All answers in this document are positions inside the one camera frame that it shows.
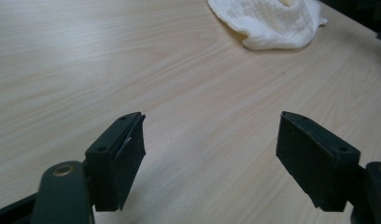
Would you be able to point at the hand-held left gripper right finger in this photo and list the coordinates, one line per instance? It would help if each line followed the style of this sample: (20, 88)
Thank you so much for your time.
(316, 168)

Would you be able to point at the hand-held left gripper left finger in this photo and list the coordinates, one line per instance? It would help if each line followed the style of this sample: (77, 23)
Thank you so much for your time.
(107, 168)

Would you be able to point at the white flower-print cloth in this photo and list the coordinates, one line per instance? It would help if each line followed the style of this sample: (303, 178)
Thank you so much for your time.
(272, 25)

